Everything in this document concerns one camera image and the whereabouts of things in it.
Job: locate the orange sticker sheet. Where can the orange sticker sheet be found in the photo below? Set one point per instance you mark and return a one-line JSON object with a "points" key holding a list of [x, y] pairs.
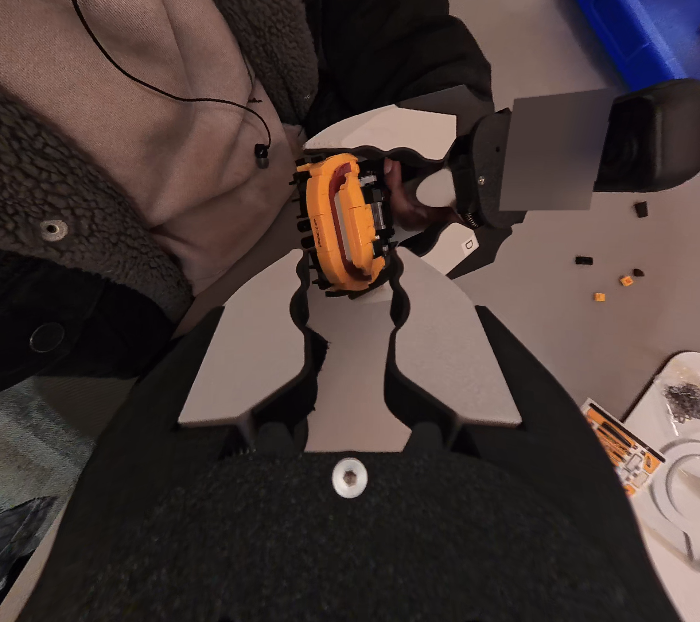
{"points": [[618, 441]]}

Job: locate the person's left forearm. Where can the person's left forearm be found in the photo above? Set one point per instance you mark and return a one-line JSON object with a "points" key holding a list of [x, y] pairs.
{"points": [[383, 3]]}

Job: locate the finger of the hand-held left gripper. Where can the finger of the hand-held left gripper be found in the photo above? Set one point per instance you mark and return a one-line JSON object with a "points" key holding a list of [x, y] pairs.
{"points": [[456, 250], [394, 129]]}

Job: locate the orange black lego assembly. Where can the orange black lego assembly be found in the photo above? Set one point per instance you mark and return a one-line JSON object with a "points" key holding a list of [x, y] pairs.
{"points": [[322, 217]]}

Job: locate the person's left hand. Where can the person's left hand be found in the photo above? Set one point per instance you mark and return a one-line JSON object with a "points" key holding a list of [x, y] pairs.
{"points": [[404, 211]]}

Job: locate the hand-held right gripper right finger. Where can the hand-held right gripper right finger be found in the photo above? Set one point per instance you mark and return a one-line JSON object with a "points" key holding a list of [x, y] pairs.
{"points": [[454, 359]]}

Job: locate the clear bag of screws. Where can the clear bag of screws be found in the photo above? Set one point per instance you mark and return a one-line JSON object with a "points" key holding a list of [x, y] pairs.
{"points": [[683, 400]]}

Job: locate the chunky black lego piece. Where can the chunky black lego piece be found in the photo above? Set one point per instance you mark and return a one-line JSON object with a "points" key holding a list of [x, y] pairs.
{"points": [[640, 209]]}

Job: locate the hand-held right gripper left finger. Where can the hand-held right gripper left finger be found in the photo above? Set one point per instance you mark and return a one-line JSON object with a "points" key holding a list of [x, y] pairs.
{"points": [[246, 359]]}

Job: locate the person's beige shirt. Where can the person's beige shirt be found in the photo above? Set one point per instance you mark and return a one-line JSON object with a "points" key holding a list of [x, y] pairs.
{"points": [[164, 113]]}

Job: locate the white book stand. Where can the white book stand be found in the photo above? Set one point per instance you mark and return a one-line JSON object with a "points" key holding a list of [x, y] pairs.
{"points": [[678, 469]]}

